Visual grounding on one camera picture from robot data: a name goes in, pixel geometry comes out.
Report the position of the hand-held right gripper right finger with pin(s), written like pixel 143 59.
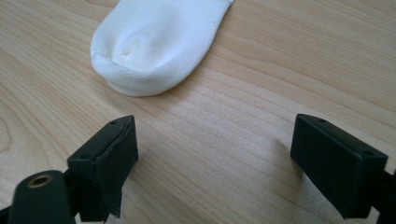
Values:
pixel 336 168

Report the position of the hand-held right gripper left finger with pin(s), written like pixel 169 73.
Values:
pixel 107 161

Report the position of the white sock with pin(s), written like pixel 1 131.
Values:
pixel 155 46

